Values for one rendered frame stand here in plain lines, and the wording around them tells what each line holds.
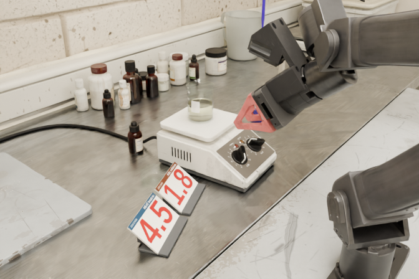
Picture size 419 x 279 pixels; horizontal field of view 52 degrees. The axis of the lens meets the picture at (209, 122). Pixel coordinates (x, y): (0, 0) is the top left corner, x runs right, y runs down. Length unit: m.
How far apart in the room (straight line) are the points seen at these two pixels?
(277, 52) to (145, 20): 0.78
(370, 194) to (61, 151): 0.64
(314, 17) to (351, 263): 0.33
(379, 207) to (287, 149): 0.43
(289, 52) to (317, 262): 0.30
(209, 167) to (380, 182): 0.36
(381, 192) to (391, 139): 0.53
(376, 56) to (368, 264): 0.25
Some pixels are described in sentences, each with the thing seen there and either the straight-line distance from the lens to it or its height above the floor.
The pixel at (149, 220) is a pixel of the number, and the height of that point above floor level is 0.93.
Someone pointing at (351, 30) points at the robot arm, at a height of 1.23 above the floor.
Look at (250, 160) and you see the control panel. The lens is 0.79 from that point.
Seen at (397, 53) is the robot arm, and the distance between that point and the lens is 0.47.
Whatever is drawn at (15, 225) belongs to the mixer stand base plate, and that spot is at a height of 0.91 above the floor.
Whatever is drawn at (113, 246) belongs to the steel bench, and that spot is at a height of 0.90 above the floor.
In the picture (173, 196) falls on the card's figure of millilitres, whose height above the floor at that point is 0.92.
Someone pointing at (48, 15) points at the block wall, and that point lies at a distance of 1.16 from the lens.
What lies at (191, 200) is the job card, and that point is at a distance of 0.75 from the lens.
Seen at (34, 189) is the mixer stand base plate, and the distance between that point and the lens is 0.82.
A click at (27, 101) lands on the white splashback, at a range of 1.11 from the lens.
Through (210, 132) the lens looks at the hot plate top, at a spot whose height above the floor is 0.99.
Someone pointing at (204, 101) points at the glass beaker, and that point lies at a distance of 0.80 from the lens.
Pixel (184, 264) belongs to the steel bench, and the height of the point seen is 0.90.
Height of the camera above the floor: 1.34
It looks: 25 degrees down
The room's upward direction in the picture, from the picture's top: straight up
